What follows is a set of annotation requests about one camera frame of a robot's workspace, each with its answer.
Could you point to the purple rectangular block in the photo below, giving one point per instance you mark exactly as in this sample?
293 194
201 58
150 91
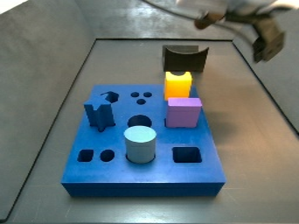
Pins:
183 112

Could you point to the blue star-shaped block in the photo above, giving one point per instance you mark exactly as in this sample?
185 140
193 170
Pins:
99 112

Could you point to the brown wooden cylinder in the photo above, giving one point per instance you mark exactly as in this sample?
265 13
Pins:
207 19

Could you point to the yellow notched block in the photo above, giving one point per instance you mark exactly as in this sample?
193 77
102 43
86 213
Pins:
178 85

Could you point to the blue foam shape-sorter board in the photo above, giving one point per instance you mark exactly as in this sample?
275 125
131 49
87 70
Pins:
186 168

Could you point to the light blue cylinder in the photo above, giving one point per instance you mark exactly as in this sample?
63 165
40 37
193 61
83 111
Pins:
140 144

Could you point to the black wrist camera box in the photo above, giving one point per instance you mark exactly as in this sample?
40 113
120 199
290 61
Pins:
270 41

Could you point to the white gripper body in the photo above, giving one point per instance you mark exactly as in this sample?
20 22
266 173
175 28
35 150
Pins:
239 7

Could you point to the black curved cradle stand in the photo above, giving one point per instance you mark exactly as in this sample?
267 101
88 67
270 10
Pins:
183 58

